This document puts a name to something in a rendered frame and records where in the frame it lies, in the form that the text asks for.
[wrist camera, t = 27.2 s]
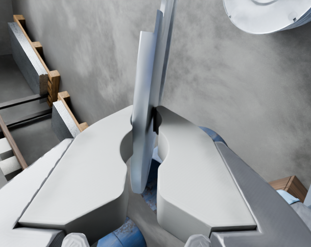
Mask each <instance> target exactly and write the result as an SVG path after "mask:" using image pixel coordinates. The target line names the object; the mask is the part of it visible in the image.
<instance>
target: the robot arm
mask: <svg viewBox="0 0 311 247"><path fill-rule="evenodd" d="M132 113H133V105H131V106H129V107H127V108H124V109H122V110H120V111H118V112H116V113H114V114H112V115H110V116H108V117H106V118H104V119H102V120H100V121H98V122H96V123H94V124H93V125H91V126H89V127H88V128H86V129H85V130H84V131H82V132H81V133H80V134H78V135H77V136H76V137H75V138H74V139H69V138H66V139H65V140H63V141H62V142H60V143H59V144H58V145H56V146H55V147H54V148H52V149H51V150H50V151H48V152H47V153H46V154H45V155H43V156H42V157H41V158H39V159H38V160H37V161H35V162H34V163H33V164H31V165H30V166H29V167H27V168H26V169H25V170H23V171H22V172H21V173H19V174H18V175H17V176H15V177H14V178H13V179H11V180H10V181H9V182H7V183H6V184H5V185H3V186H2V187H1V188H0V247H97V244H98V241H99V240H100V239H101V238H103V237H105V236H106V235H108V234H110V233H111V232H113V231H115V230H117V229H118V228H120V227H121V226H122V225H123V224H124V222H125V220H126V215H127V207H128V200H129V191H128V176H127V166H126V164H125V163H126V162H127V160H128V159H129V158H130V157H131V156H132V155H133V131H132ZM153 132H156V134H157V135H158V156H159V157H160V158H161V160H162V161H163V163H162V164H161V165H160V166H159V168H158V183H157V221H158V224H159V225H160V227H161V228H163V229H164V230H166V231H167V232H169V233H170V234H172V235H173V236H174V237H176V238H177V239H179V240H180V241H182V242H183V243H185V246H184V247H311V209H309V208H308V207H307V206H306V205H304V204H303V203H302V202H300V200H299V199H297V198H295V197H293V196H292V195H290V194H289V193H288V192H286V191H284V190H277V191H276V190H275V189H274V188H273V187H272V186H271V185H270V184H269V183H268V182H266V181H265V180H264V179H263V178H262V177H261V176H260V175H259V174H258V173H256V172H255V171H254V170H253V169H252V168H251V167H250V166H249V165H248V164H246V163H245V162H244V161H243V160H242V159H241V158H240V157H239V156H238V155H236V154H235V153H234V152H233V151H232V150H231V149H230V148H229V147H228V146H226V145H225V144H224V143H223V142H215V141H214V140H213V139H212V138H211V137H210V136H209V135H208V134H207V133H206V132H204V131H203V130H202V129H201V128H199V127H198V126H196V125H195V124H193V123H192V122H190V121H188V120H187V119H185V118H183V117H181V116H180V115H178V114H176V113H174V112H173V111H171V110H169V109H167V108H166V107H164V106H161V105H160V106H157V107H153Z"/></svg>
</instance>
